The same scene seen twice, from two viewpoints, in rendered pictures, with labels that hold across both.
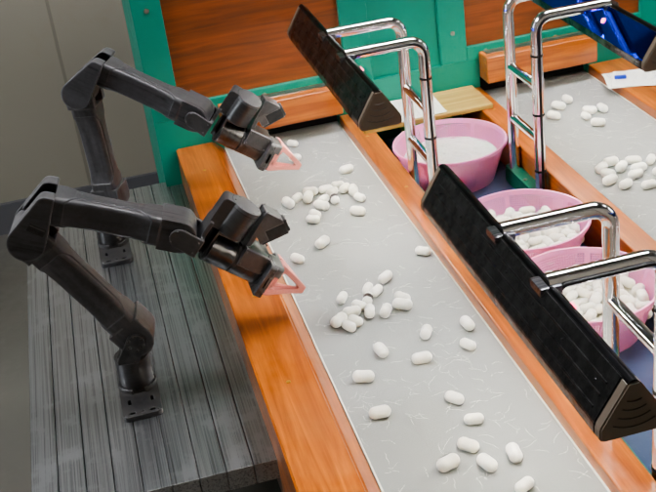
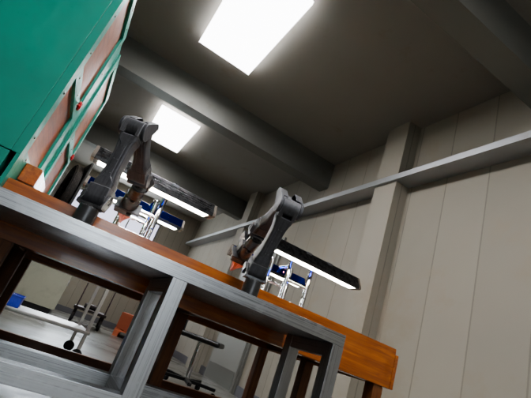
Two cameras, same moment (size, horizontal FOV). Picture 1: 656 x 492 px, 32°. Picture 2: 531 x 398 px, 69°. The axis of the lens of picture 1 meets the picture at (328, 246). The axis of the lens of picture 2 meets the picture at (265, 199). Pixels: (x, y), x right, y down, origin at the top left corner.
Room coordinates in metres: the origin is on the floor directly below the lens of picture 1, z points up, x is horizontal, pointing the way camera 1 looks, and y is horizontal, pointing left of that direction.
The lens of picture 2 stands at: (2.10, 1.74, 0.51)
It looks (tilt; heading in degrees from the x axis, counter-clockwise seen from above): 21 degrees up; 258
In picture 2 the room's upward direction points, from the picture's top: 20 degrees clockwise
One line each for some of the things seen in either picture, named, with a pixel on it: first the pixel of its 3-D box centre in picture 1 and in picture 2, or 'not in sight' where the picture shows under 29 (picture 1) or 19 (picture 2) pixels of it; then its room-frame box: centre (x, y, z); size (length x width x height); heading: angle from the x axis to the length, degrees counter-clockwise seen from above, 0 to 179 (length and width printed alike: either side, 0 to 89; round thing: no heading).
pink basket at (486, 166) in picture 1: (450, 158); not in sight; (2.46, -0.31, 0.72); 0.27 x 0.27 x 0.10
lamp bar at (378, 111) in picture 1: (337, 59); (157, 183); (2.24, -0.07, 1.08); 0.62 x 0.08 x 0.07; 10
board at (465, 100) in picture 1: (420, 108); not in sight; (2.68, -0.27, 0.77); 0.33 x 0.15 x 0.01; 100
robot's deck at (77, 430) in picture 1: (245, 290); (150, 275); (2.10, 0.18, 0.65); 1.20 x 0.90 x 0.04; 10
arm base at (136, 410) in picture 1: (134, 370); (250, 290); (1.76, 0.38, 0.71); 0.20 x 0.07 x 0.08; 10
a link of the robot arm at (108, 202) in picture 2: not in sight; (94, 200); (2.35, 0.47, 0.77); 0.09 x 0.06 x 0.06; 167
